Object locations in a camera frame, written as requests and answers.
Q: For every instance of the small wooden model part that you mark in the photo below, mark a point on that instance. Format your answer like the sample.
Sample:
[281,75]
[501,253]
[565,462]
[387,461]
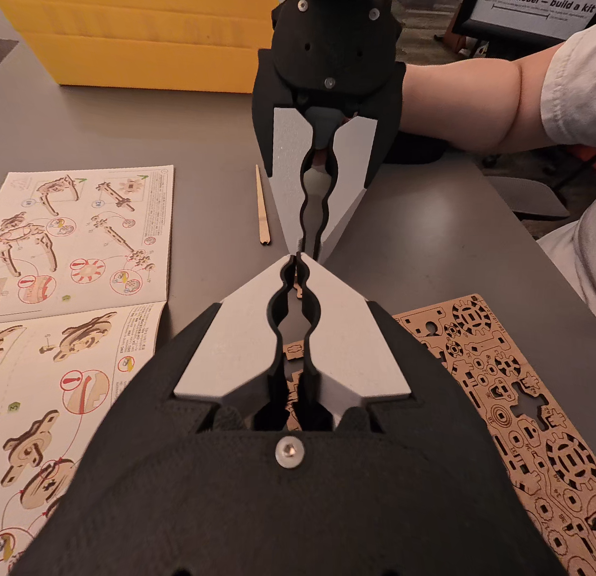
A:
[298,291]

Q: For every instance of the grey chair base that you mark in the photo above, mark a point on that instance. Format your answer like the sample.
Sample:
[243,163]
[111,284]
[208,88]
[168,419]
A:
[526,196]

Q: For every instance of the person's white shirt sleeve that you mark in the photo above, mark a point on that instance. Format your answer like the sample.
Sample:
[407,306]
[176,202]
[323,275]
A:
[572,82]

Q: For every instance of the laser-cut wooden parts sheet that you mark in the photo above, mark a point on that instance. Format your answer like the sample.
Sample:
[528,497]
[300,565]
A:
[512,399]
[293,350]

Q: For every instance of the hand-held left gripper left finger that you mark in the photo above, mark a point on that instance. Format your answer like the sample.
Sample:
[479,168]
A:
[223,352]

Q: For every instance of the assembly instruction booklet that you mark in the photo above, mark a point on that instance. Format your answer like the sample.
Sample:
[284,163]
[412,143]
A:
[93,241]

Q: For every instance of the person's right forearm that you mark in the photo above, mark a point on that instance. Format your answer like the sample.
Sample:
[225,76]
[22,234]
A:
[475,96]

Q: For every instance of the black framed sign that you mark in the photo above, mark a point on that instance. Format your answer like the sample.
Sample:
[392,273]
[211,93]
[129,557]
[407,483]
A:
[526,3]

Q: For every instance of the thin wooden stick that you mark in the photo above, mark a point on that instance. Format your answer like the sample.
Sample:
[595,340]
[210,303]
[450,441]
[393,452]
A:
[263,213]

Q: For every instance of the person's light grey clothing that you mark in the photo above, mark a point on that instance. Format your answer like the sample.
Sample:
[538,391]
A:
[572,259]

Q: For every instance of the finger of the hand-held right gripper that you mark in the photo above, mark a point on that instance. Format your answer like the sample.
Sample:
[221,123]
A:
[286,166]
[354,166]

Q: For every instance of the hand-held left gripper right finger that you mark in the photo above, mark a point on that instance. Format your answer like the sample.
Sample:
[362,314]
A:
[358,352]

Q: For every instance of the yellow box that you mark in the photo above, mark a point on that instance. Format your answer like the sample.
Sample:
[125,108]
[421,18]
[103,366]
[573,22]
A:
[139,36]

